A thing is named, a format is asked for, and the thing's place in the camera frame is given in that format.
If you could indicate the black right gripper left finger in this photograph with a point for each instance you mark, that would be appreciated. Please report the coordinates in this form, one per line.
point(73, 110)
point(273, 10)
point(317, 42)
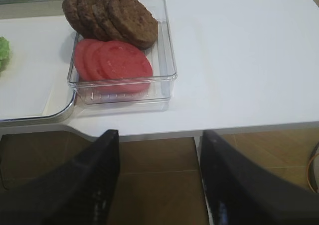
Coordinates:
point(79, 192)

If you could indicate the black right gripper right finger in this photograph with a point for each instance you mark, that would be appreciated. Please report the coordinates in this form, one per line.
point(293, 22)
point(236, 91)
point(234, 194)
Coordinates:
point(240, 192)

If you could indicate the green lettuce leaf on bun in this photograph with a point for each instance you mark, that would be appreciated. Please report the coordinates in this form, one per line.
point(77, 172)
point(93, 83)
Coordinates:
point(5, 52)

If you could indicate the white metal tray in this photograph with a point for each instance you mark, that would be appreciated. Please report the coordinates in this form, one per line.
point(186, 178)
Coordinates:
point(60, 101)

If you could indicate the white paper liner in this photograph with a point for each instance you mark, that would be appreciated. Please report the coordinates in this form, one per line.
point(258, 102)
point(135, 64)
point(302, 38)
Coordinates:
point(26, 82)

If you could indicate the clear patty and tomato container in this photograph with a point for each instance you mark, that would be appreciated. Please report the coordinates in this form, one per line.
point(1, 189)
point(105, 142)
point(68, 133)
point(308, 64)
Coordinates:
point(160, 56)

